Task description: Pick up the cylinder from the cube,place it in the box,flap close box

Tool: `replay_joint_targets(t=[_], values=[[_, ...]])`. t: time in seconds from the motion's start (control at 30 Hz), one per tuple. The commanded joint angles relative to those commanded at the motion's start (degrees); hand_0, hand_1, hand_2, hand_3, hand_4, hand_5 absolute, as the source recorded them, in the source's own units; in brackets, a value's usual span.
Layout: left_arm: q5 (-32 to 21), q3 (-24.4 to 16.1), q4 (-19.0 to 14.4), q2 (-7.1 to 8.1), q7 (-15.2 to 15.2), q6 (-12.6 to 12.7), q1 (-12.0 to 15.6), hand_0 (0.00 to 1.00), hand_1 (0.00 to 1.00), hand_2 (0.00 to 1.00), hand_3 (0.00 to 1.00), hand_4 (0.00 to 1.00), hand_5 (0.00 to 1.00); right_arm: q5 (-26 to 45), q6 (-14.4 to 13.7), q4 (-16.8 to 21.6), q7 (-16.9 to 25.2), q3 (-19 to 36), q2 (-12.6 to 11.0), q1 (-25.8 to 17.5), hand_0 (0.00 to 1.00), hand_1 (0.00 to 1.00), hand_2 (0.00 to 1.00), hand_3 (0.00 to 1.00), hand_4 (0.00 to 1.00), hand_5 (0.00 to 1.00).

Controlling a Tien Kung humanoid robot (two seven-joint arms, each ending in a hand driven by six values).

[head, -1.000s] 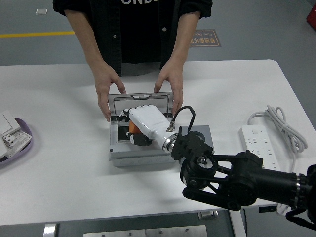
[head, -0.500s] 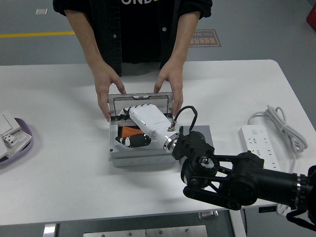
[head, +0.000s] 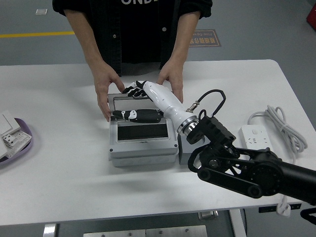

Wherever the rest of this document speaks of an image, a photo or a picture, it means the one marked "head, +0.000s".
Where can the person's right hand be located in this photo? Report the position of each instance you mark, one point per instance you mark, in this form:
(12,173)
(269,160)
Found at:
(103,81)

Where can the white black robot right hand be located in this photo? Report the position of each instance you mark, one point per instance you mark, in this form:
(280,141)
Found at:
(168,101)

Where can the person's left hand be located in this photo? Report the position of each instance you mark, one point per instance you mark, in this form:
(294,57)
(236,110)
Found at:
(176,79)

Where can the grey enclosure box clear lid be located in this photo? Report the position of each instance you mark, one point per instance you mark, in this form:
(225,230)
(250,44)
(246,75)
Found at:
(143,150)

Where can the person's left forearm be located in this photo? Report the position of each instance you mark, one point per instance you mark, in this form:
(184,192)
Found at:
(184,37)

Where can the person's right forearm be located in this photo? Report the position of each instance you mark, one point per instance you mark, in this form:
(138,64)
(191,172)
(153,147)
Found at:
(85,37)

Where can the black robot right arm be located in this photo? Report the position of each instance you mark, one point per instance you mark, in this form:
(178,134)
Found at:
(264,172)

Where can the grey cube with round hole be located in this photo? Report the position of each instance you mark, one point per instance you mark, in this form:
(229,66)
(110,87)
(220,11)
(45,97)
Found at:
(183,151)

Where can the black control box under table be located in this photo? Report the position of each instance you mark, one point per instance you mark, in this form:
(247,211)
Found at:
(269,209)

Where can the person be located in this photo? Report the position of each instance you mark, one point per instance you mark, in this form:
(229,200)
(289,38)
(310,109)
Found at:
(138,32)

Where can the purple tray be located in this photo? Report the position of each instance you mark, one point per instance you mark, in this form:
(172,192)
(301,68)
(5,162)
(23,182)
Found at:
(27,128)

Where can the white power strip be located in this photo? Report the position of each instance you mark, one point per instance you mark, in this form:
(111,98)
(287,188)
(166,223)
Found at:
(254,135)

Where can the small silver floor plate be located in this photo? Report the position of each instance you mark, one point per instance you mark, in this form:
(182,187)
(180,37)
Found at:
(41,11)

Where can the white perforated socket panel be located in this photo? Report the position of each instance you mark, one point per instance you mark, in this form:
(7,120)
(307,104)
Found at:
(22,138)

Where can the white table leg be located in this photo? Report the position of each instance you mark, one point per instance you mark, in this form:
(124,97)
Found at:
(237,223)
(50,230)

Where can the red object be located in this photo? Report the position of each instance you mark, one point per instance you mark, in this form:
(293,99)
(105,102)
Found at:
(312,16)

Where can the white switch plate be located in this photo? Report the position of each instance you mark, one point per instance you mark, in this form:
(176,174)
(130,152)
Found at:
(7,122)

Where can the small white switch module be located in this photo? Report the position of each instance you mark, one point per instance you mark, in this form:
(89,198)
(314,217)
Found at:
(9,140)

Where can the silver table bracket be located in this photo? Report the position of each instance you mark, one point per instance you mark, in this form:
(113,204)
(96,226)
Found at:
(208,214)

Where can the grey metal base plate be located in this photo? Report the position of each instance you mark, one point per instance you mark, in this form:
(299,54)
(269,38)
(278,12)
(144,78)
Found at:
(145,232)

